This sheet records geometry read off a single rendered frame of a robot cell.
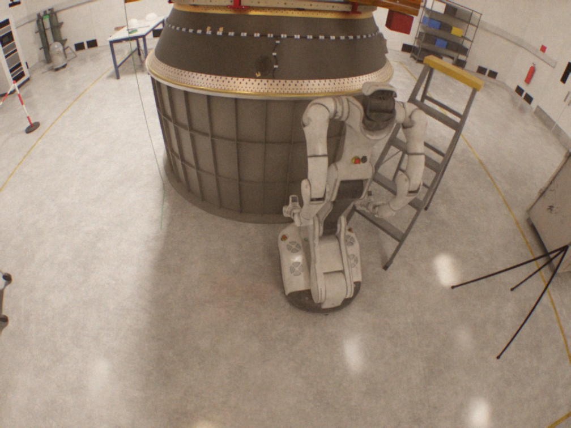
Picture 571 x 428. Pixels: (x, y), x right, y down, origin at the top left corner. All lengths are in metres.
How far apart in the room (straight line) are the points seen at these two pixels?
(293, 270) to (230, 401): 0.96
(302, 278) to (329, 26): 1.66
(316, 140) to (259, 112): 0.86
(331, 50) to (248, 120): 0.71
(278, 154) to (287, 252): 0.69
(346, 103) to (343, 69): 0.88
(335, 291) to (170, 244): 1.39
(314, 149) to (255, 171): 1.15
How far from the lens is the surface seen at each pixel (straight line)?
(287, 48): 1.85
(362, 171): 1.34
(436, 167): 2.00
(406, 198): 1.37
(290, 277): 1.90
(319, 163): 1.07
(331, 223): 1.74
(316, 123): 1.07
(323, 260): 1.79
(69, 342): 2.46
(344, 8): 2.03
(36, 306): 2.80
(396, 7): 2.06
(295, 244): 1.93
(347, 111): 1.13
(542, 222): 3.90
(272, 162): 2.11
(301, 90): 1.81
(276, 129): 1.94
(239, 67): 1.84
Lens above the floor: 1.94
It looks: 49 degrees down
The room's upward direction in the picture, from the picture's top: 6 degrees clockwise
